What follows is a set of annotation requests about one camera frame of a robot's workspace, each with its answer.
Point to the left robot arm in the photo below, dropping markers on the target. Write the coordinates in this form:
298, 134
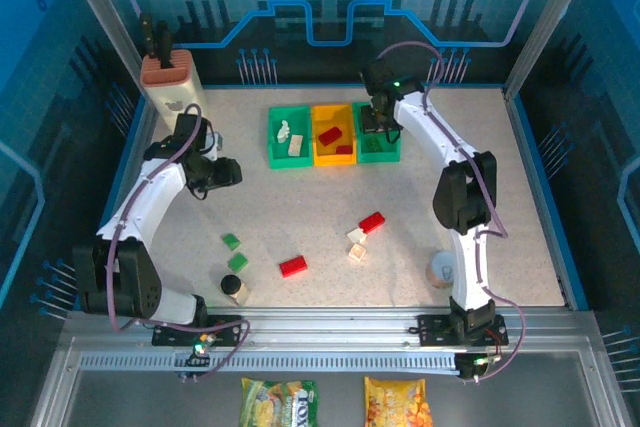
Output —
150, 197

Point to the dark green lego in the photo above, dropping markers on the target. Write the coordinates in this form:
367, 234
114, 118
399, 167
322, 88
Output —
374, 144

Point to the aluminium mounting rail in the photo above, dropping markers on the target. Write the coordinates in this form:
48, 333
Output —
325, 322

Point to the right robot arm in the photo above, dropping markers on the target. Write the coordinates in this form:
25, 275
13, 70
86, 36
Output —
465, 267

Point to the yellow plastic bin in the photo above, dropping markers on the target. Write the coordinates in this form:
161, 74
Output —
330, 159

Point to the long cream lego brick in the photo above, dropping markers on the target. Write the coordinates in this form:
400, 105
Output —
296, 145
283, 132

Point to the small translucent cream lego brick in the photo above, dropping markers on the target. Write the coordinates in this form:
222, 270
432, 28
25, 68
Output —
357, 252

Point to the long red lego brick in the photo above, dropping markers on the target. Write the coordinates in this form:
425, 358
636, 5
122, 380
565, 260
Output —
372, 222
329, 136
293, 266

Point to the white knife block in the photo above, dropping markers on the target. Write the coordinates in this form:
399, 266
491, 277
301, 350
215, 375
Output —
170, 87

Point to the small white lego brick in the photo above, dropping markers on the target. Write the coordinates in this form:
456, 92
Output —
356, 235

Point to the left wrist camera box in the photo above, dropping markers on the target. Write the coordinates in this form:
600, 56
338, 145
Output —
212, 149

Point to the grey metal shelf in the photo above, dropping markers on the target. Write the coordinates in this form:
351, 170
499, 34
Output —
150, 397

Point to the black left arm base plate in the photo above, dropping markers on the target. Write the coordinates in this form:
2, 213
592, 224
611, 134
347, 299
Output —
170, 334

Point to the spice jar with black lid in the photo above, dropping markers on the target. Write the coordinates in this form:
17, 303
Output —
232, 287

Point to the small green lego brick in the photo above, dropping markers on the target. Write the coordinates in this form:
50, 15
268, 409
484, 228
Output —
230, 240
237, 261

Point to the can with silver lid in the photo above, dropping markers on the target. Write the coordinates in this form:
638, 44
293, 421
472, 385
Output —
437, 272

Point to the small red lego brick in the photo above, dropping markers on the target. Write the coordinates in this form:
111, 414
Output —
344, 149

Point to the green plastic bin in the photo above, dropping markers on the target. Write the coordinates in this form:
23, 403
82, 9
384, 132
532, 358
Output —
300, 119
385, 154

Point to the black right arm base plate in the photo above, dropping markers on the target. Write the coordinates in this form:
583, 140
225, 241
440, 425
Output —
435, 329

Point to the orange snack bag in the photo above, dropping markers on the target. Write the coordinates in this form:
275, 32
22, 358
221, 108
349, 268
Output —
397, 402

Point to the green yellow snack bag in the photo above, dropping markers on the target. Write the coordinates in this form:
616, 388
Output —
277, 402

